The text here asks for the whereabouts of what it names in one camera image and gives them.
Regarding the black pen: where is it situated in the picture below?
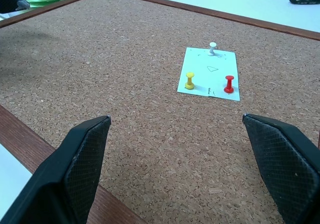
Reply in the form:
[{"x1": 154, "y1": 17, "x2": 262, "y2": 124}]
[{"x1": 289, "y1": 0, "x2": 320, "y2": 6}]

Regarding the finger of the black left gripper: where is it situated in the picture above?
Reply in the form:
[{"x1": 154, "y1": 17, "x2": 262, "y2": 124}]
[{"x1": 0, "y1": 0, "x2": 30, "y2": 15}]

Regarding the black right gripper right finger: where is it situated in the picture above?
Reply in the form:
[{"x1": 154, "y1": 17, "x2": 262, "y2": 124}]
[{"x1": 242, "y1": 113, "x2": 320, "y2": 224}]

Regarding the yellow push pin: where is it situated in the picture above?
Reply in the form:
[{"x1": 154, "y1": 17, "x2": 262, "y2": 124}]
[{"x1": 184, "y1": 72, "x2": 196, "y2": 90}]

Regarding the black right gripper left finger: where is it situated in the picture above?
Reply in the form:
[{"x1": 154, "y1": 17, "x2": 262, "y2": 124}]
[{"x1": 0, "y1": 115, "x2": 112, "y2": 224}]

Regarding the red push pin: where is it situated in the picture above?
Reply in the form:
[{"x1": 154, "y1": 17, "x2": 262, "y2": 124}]
[{"x1": 223, "y1": 75, "x2": 235, "y2": 94}]

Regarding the white push pin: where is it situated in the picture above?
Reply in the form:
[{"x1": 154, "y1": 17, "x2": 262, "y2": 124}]
[{"x1": 207, "y1": 42, "x2": 218, "y2": 57}]

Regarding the cork board with wooden frame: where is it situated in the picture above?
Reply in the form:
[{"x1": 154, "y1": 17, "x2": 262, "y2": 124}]
[{"x1": 0, "y1": 0, "x2": 320, "y2": 224}]

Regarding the white paper note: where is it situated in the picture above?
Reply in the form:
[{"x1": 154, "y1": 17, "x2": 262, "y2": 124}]
[{"x1": 176, "y1": 47, "x2": 241, "y2": 102}]

